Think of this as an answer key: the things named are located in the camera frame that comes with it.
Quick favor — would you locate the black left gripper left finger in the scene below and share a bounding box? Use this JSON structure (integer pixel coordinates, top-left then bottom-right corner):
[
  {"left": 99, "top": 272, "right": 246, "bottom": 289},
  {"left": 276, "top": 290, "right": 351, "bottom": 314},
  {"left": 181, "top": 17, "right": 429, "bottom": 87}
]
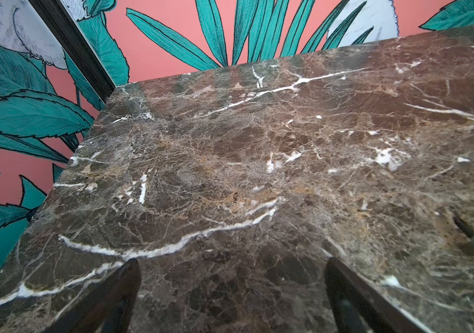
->
[{"left": 44, "top": 259, "right": 141, "bottom": 332}]

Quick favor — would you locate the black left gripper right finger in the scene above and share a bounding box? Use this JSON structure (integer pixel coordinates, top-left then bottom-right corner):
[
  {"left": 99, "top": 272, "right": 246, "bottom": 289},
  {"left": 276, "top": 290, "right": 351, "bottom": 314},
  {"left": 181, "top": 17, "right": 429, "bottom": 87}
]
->
[{"left": 324, "top": 258, "right": 426, "bottom": 332}]

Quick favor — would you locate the black corner frame post left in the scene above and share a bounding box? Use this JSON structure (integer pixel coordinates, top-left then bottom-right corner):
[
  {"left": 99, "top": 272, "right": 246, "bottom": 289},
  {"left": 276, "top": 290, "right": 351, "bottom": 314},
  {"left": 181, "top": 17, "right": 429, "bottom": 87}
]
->
[{"left": 29, "top": 0, "right": 116, "bottom": 102}]

